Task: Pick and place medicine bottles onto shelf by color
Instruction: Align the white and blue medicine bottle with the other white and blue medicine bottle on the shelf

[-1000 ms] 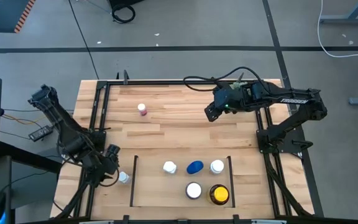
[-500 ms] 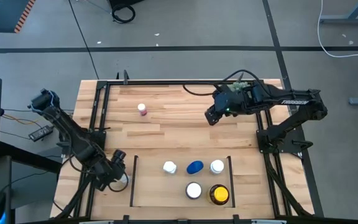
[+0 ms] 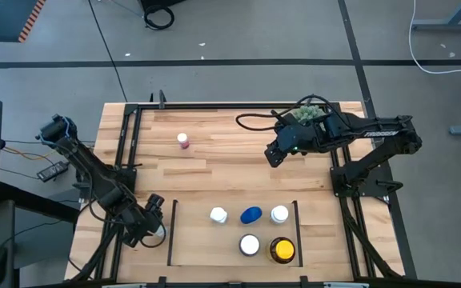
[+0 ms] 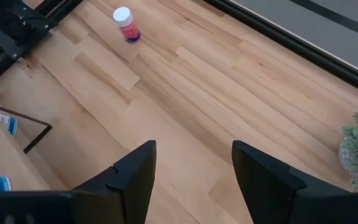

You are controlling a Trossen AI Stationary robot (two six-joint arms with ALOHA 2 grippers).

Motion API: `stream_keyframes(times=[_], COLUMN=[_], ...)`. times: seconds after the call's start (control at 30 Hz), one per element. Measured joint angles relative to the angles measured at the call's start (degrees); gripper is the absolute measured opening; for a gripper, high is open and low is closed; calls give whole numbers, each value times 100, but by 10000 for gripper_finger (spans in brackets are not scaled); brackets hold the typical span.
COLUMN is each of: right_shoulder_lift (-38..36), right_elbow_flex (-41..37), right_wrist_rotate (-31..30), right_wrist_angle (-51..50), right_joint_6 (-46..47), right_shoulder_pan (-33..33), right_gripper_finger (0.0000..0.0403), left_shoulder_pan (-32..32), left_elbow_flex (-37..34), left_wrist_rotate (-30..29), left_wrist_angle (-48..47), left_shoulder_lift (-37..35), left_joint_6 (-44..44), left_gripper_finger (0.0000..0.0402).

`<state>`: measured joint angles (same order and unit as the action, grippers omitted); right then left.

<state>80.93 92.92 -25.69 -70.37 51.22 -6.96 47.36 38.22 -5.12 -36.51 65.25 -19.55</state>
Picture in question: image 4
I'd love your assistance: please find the pink bottle white cap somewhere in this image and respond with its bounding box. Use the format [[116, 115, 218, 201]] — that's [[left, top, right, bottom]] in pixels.
[[112, 6, 142, 44]]

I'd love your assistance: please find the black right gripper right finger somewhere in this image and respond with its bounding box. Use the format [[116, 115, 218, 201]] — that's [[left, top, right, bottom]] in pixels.
[[231, 139, 354, 224]]

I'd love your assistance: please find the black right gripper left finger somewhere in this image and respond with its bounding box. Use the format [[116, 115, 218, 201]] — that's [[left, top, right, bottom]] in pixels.
[[73, 139, 157, 224]]

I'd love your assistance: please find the white bottle blue-band label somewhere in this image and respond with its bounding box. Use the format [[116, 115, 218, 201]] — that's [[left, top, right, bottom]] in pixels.
[[0, 112, 19, 138]]

